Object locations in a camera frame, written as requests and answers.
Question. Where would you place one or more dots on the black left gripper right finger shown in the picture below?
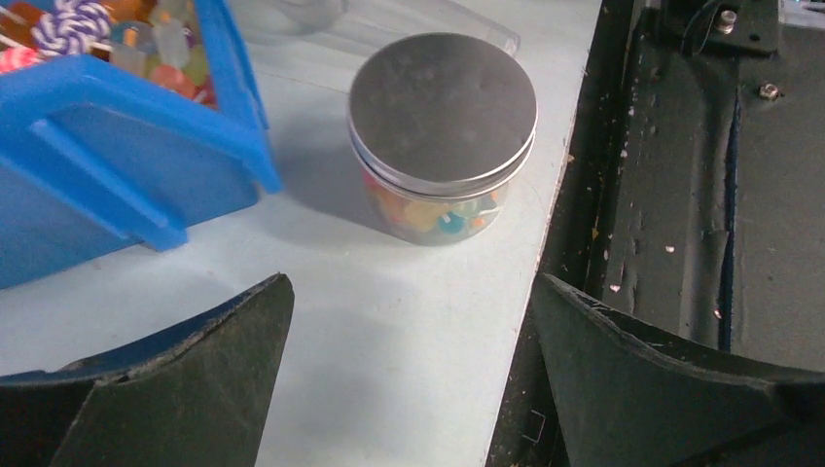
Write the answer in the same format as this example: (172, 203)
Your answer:
(631, 394)

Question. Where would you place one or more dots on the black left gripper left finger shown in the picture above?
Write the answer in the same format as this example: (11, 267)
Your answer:
(194, 394)

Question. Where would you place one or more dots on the blue plastic candy bin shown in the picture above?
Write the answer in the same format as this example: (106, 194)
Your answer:
(95, 159)

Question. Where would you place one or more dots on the clear plastic jar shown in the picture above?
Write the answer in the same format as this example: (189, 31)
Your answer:
(434, 222)

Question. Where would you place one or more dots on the white jar lid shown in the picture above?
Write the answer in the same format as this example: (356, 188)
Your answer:
(442, 116)

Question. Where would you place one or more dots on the clear plastic scoop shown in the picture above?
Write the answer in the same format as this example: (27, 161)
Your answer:
(362, 27)

